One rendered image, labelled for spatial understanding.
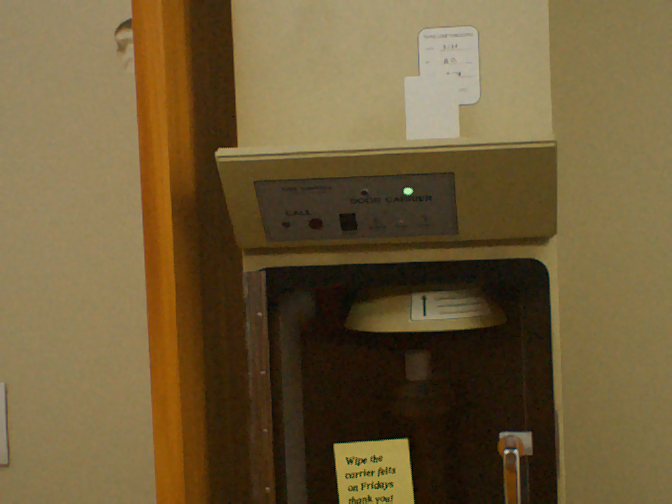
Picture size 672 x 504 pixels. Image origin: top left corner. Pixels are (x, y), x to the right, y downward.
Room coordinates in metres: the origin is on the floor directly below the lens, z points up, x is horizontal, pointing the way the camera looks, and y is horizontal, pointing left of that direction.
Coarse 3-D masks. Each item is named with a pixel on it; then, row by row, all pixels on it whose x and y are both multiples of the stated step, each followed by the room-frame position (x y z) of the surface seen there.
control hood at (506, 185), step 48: (336, 144) 1.28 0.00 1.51; (384, 144) 1.27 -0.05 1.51; (432, 144) 1.26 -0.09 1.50; (480, 144) 1.26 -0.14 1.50; (528, 144) 1.26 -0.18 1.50; (240, 192) 1.32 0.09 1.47; (480, 192) 1.30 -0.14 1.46; (528, 192) 1.30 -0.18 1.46; (240, 240) 1.37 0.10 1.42; (336, 240) 1.36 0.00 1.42; (384, 240) 1.36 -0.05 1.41; (432, 240) 1.36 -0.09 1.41
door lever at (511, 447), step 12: (504, 444) 1.36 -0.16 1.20; (516, 444) 1.35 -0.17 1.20; (504, 456) 1.31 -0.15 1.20; (516, 456) 1.31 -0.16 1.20; (504, 468) 1.31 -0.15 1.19; (516, 468) 1.31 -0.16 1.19; (504, 480) 1.31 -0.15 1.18; (516, 480) 1.31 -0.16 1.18; (504, 492) 1.31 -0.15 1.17; (516, 492) 1.31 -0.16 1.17
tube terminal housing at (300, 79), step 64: (256, 0) 1.40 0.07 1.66; (320, 0) 1.39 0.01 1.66; (384, 0) 1.38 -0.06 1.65; (448, 0) 1.38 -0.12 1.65; (512, 0) 1.37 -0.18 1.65; (256, 64) 1.40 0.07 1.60; (320, 64) 1.39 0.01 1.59; (384, 64) 1.38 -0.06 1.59; (512, 64) 1.37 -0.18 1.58; (256, 128) 1.40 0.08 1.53; (320, 128) 1.39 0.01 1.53; (384, 128) 1.38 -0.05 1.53; (512, 128) 1.37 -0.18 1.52; (256, 256) 1.40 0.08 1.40; (320, 256) 1.39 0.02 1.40; (384, 256) 1.39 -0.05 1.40; (448, 256) 1.38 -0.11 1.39; (512, 256) 1.37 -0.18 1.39
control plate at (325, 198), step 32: (256, 192) 1.32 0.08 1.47; (288, 192) 1.31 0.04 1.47; (320, 192) 1.31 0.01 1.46; (352, 192) 1.31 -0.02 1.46; (384, 192) 1.31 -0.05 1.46; (416, 192) 1.30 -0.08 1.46; (448, 192) 1.30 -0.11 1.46; (384, 224) 1.34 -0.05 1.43; (416, 224) 1.34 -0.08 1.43; (448, 224) 1.33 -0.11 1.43
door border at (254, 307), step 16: (256, 272) 1.39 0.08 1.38; (256, 288) 1.39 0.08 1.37; (256, 304) 1.39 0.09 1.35; (256, 320) 1.39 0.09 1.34; (256, 336) 1.39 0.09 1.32; (256, 352) 1.39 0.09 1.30; (256, 368) 1.39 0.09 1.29; (256, 384) 1.39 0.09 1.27; (256, 400) 1.39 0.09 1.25; (256, 416) 1.39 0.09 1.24; (272, 416) 1.39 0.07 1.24; (256, 432) 1.39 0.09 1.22; (272, 432) 1.39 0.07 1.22; (256, 448) 1.39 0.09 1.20; (272, 448) 1.39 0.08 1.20; (256, 464) 1.39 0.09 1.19; (272, 464) 1.39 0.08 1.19; (272, 480) 1.39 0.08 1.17; (272, 496) 1.39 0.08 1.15
